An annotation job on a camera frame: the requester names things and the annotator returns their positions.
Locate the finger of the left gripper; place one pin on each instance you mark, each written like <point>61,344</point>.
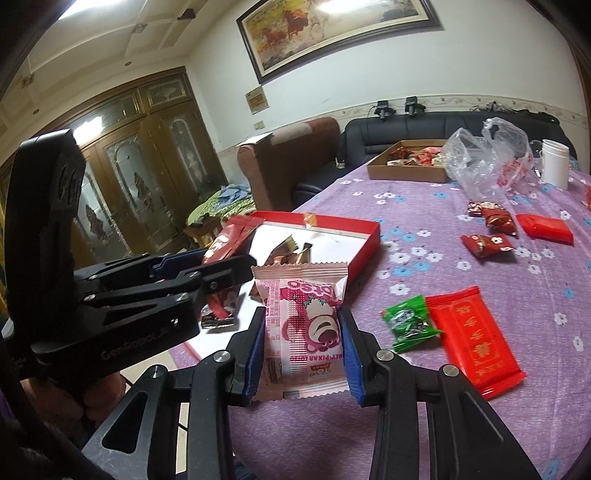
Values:
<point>223,274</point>
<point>171,265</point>

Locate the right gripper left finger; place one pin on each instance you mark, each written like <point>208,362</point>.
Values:
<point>138,440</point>

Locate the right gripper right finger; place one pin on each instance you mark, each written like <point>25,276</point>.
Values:
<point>467,438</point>

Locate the dark red Manly cookie packet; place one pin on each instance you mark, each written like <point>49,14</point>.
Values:
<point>219,310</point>

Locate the red snack packet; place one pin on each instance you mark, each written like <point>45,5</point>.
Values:
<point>235,232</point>

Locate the gold brown snack packet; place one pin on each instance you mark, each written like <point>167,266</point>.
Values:
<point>288,252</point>

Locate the pink Lotso bear packet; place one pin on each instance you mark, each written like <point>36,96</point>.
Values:
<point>303,354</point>

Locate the green blue cloth pile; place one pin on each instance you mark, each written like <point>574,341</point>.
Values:
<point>230,200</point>

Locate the large red flat packet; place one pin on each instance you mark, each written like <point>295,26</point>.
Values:
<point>474,343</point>

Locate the red white gift box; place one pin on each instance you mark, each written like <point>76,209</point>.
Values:
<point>334,240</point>

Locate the wooden glass door wardrobe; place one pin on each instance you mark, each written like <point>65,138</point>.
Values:
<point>149,163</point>

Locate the green candy packet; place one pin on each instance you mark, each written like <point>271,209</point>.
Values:
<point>411,324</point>

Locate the brown armchair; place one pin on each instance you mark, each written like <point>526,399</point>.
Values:
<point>292,164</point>

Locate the purple floral tablecloth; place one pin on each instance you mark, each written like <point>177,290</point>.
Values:
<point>538,296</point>

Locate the red flower candy packet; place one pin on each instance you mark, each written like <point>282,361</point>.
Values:
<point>484,246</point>

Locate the black leather sofa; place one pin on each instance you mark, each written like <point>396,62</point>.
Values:
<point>363,139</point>

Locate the dark red foil packet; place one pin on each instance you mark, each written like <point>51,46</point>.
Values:
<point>497,218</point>

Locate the red square packet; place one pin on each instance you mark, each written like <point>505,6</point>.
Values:
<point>546,228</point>

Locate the brown cardboard snack tray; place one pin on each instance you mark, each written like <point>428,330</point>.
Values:
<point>410,160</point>

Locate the framed horse painting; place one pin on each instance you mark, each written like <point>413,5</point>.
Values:
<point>280,36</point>

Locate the clear plastic bag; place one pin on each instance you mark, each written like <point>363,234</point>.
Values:
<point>486,167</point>

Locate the white plastic jar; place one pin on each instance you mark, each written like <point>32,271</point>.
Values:
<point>555,163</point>

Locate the small wall plaque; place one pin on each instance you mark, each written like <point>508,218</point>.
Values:
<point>256,100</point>

